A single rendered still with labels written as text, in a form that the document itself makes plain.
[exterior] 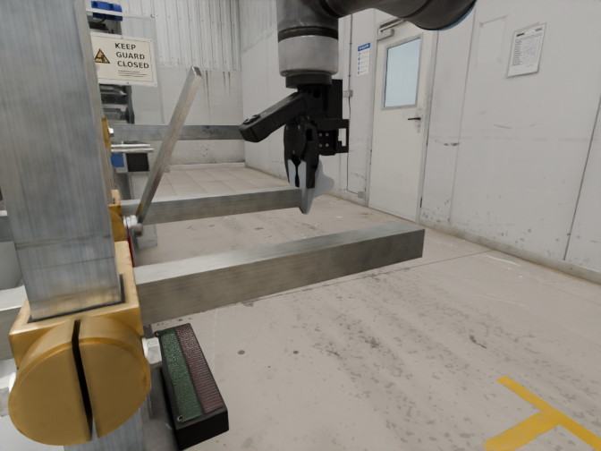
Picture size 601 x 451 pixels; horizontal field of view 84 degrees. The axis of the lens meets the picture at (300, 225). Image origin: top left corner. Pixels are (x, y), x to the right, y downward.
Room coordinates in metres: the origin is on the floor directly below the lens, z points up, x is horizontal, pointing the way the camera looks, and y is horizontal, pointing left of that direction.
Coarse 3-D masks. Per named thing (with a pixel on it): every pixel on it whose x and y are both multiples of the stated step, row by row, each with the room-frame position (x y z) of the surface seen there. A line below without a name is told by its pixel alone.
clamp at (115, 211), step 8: (112, 192) 0.43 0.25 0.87; (120, 200) 0.39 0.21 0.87; (112, 208) 0.36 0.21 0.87; (120, 208) 0.36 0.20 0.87; (112, 216) 0.34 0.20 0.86; (120, 216) 0.36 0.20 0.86; (112, 224) 0.34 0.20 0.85; (120, 224) 0.34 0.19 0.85; (120, 232) 0.34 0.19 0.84; (120, 240) 0.34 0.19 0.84
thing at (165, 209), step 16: (224, 192) 0.49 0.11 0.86; (240, 192) 0.49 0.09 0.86; (256, 192) 0.49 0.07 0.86; (272, 192) 0.51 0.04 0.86; (288, 192) 0.52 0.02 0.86; (128, 208) 0.41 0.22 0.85; (160, 208) 0.43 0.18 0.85; (176, 208) 0.44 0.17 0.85; (192, 208) 0.45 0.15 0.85; (208, 208) 0.46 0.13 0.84; (224, 208) 0.47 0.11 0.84; (240, 208) 0.48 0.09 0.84; (256, 208) 0.49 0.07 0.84; (272, 208) 0.51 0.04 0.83; (0, 224) 0.35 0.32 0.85; (144, 224) 0.42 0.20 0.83; (0, 240) 0.35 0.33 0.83
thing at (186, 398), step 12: (168, 336) 0.37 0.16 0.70; (168, 348) 0.34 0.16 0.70; (180, 348) 0.34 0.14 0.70; (168, 360) 0.32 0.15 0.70; (180, 360) 0.32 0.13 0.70; (180, 372) 0.30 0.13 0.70; (180, 384) 0.28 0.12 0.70; (180, 396) 0.27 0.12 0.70; (192, 396) 0.27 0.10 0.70; (180, 408) 0.25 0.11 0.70; (192, 408) 0.25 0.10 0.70
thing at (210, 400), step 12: (180, 336) 0.37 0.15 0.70; (192, 336) 0.37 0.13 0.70; (192, 348) 0.34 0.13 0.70; (192, 360) 0.32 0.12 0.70; (204, 360) 0.32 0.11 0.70; (192, 372) 0.30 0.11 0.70; (204, 372) 0.30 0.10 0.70; (204, 384) 0.28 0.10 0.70; (204, 396) 0.27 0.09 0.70; (216, 396) 0.27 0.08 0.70; (204, 408) 0.25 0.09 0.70; (216, 408) 0.25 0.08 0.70
